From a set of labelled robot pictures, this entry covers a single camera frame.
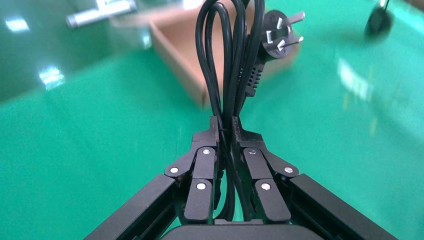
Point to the white desk with T-legs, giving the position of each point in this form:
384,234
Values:
99,15

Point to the open brown cardboard box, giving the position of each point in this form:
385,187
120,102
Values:
175,36

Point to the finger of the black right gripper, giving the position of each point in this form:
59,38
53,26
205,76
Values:
380,20

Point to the green table cloth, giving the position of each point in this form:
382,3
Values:
99,149

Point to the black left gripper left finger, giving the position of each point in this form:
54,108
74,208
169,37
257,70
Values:
203,172

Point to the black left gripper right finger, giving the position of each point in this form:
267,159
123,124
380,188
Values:
261,172

